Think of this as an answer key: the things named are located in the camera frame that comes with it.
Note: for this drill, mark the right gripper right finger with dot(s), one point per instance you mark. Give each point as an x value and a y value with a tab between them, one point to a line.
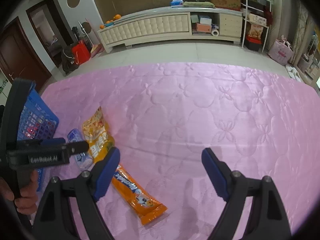
267	218

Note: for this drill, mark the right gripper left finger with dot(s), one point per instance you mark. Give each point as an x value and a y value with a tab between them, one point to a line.
54	218

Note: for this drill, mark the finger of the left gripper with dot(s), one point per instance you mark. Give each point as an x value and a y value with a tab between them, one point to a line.
59	145

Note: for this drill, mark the yellow orange snack bag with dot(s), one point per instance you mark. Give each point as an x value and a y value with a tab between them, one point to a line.
96	133

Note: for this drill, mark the orange snack bar pack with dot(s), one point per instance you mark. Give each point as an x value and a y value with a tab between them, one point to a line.
145	206

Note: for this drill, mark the person's left hand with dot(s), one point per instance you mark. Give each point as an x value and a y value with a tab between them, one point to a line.
26	204

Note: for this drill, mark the blue plastic basket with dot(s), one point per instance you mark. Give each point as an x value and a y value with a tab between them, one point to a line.
36	128

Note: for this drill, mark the black bag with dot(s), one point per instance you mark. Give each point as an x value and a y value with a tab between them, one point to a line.
68	60

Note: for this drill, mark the red shopping bag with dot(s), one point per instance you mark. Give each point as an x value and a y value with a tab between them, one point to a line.
81	53

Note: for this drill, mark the pink quilted cloth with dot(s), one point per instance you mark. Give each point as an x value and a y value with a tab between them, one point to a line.
163	115

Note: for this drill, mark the dark brown door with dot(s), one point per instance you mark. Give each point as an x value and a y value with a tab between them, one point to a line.
18	58

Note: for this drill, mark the oranges on cabinet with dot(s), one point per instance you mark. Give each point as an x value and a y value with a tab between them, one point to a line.
110	22

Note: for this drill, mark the white slippers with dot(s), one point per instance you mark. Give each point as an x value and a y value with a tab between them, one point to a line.
293	73

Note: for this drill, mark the cream TV cabinet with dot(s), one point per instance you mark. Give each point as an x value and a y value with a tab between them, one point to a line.
173	23

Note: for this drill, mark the pink tote bag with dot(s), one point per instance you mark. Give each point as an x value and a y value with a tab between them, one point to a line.
281	51

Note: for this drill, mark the blue tissue pack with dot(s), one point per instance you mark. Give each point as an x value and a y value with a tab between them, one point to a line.
176	3

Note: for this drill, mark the white paper roll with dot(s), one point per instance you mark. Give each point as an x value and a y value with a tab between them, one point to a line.
215	32

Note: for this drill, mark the green folded cushion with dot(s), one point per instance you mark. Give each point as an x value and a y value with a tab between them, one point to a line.
204	4

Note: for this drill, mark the cardboard box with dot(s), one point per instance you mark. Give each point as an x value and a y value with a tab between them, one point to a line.
227	4

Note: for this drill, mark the white metal shelf rack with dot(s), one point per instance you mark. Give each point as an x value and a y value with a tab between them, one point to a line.
257	19

